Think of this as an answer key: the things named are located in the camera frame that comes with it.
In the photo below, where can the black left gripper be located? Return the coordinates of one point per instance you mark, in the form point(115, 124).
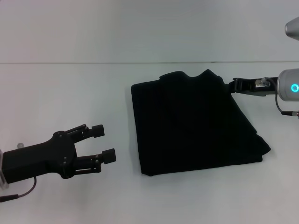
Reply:
point(39, 158)

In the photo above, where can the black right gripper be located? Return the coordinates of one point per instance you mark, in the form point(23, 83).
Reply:
point(271, 89)

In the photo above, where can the black shirt with FREE print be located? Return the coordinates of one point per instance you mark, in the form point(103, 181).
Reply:
point(187, 121)

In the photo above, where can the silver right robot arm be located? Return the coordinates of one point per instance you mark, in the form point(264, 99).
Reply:
point(288, 85)

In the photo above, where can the silver angled connector plug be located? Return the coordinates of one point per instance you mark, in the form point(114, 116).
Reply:
point(261, 82)

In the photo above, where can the small silver connector plug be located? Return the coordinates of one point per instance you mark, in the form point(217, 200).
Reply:
point(20, 145)

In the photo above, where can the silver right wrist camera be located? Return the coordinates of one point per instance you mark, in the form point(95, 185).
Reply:
point(293, 28)

